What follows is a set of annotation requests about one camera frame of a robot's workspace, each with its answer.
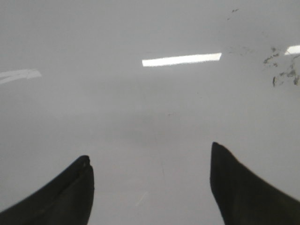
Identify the white glossy whiteboard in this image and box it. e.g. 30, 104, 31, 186
0, 0, 300, 225

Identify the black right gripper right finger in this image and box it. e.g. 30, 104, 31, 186
210, 142, 300, 225

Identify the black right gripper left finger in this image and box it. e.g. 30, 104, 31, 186
0, 155, 95, 225

